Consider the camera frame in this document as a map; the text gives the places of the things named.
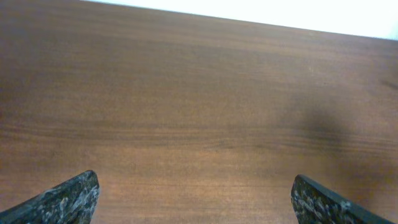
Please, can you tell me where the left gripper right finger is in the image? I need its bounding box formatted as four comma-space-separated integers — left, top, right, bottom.
290, 174, 393, 224

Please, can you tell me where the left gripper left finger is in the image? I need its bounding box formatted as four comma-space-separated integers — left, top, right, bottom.
1, 170, 100, 224

